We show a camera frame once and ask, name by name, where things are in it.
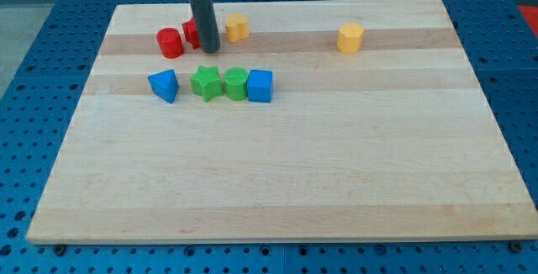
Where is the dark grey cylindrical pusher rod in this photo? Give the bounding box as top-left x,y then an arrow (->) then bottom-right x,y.
189,0 -> 220,53

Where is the red star block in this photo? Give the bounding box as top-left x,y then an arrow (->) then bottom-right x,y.
182,18 -> 201,50

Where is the green star block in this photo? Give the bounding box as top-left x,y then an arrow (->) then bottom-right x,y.
190,66 -> 224,102

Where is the yellow heart block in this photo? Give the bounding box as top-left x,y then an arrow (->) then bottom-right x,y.
225,13 -> 250,43

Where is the red cylinder block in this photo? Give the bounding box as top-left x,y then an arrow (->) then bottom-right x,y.
156,28 -> 184,59

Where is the green cylinder block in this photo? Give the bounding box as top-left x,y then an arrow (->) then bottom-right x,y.
224,67 -> 249,101

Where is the blue triangle block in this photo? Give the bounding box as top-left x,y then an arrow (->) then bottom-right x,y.
148,69 -> 180,103

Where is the blue cube block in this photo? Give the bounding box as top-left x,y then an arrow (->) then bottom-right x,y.
247,70 -> 273,103

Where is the yellow hexagon block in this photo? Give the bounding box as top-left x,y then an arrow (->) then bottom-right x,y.
337,23 -> 364,54

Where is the light wooden board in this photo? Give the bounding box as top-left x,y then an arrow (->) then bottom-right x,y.
26,0 -> 537,245

